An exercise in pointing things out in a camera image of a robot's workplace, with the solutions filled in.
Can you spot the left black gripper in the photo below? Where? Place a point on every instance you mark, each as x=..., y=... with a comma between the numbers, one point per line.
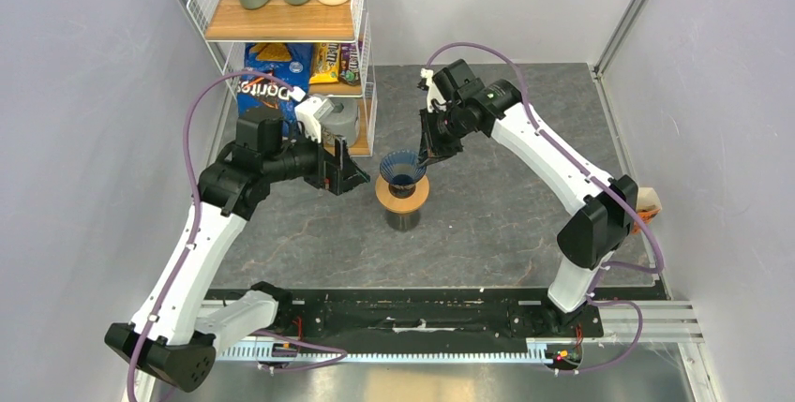
x=330, y=169

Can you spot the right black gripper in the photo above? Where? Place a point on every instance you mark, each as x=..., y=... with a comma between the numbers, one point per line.
x=432, y=149

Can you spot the glass coffee carafe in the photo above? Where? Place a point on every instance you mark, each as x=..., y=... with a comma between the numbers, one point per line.
x=402, y=221

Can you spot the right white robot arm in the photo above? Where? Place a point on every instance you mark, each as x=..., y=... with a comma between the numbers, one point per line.
x=600, y=206

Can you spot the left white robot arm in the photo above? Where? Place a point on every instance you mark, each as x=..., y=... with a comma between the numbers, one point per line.
x=168, y=338

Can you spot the brown paper coffee filter pack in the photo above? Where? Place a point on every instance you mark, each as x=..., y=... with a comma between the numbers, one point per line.
x=648, y=204

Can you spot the grey toilet paper roll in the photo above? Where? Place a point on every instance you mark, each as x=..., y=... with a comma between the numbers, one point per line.
x=343, y=121

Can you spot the dark brown candy bag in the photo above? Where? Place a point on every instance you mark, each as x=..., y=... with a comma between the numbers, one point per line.
x=349, y=68

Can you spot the yellow M&M candy bag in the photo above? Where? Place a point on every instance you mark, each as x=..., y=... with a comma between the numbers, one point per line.
x=325, y=63

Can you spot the blue Doritos chip bag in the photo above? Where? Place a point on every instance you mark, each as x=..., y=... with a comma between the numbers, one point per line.
x=288, y=62

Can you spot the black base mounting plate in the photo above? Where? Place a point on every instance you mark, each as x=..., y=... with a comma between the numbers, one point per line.
x=426, y=321

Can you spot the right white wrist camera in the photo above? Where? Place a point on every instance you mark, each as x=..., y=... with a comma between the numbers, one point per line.
x=434, y=99

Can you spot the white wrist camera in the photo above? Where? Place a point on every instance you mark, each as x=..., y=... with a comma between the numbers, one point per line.
x=309, y=114
x=434, y=99

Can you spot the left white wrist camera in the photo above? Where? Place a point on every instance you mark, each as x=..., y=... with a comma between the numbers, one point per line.
x=309, y=114

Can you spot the white wire shelf rack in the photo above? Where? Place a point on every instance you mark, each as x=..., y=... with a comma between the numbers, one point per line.
x=225, y=21

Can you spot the white slotted cable duct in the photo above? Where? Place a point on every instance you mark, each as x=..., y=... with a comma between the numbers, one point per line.
x=267, y=351

